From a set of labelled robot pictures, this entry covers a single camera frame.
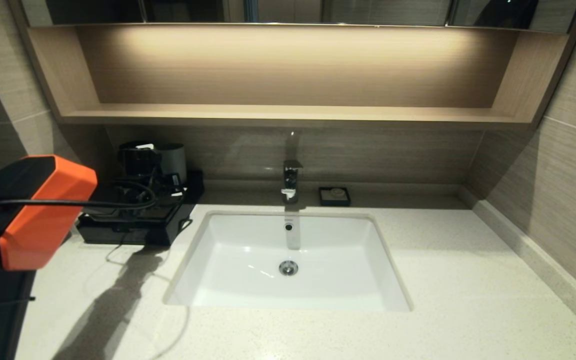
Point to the black drawer box white top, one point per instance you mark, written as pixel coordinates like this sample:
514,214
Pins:
195,187

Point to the mirror cabinet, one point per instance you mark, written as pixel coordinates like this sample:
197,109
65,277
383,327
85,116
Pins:
383,12

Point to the chrome faucet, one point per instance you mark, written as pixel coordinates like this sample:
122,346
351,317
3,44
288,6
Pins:
292,180

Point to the chrome sink drain stopper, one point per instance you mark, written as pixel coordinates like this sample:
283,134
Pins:
288,268

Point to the beige soap bar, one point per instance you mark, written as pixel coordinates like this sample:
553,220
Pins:
338,192

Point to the white ceramic sink basin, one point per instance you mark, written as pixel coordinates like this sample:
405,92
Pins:
268,270

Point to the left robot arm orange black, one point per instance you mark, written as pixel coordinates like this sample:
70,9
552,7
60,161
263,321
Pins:
28,220

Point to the black soap dish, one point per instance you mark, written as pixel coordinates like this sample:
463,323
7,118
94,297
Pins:
324,201

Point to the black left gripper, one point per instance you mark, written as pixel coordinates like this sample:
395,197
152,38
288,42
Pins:
160,200

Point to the grey plastic cup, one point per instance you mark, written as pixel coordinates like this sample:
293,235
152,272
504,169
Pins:
175,160

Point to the wooden wall shelf niche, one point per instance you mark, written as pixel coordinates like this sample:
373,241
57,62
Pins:
288,116

